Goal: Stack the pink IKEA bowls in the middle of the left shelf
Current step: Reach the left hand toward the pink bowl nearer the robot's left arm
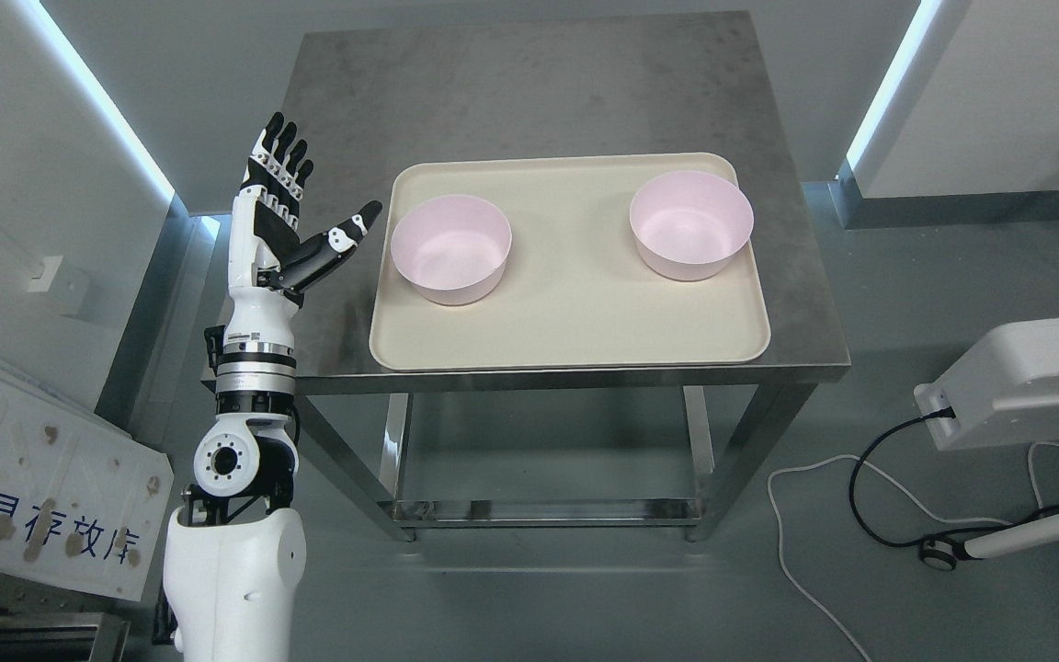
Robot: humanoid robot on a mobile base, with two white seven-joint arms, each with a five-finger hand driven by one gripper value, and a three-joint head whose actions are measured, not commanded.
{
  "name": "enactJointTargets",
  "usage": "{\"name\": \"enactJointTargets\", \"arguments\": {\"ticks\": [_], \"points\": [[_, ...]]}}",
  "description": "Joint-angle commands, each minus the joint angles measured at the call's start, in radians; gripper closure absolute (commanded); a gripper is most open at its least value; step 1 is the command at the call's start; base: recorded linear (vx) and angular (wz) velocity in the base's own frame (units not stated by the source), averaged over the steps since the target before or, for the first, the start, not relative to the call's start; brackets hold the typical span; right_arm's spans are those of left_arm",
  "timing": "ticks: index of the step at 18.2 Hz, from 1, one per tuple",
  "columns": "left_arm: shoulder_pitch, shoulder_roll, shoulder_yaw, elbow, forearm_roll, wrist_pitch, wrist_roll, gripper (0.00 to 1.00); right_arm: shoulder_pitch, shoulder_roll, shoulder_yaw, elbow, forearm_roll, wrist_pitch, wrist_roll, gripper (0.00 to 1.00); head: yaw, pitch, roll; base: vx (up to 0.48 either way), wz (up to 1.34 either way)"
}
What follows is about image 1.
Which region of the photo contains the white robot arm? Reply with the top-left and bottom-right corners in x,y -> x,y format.
163,325 -> 307,661

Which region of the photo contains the white wall socket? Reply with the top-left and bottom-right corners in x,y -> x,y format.
26,256 -> 62,294

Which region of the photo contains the white machine on stand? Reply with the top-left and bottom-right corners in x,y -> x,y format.
915,318 -> 1059,451

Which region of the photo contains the beige plastic tray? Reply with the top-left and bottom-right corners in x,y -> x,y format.
369,154 -> 770,372

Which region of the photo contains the pink bowl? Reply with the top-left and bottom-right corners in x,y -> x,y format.
629,169 -> 754,282
390,194 -> 513,306

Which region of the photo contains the black power cable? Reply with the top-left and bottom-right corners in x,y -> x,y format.
848,410 -> 1059,550

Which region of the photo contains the white printed sign board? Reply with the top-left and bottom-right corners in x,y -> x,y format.
0,360 -> 174,600

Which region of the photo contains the white stand leg with caster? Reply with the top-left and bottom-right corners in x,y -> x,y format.
917,514 -> 1059,571

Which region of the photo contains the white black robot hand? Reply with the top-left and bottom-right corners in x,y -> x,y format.
223,112 -> 383,355

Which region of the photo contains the white floor cable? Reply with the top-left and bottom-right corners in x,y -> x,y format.
766,439 -> 1059,662

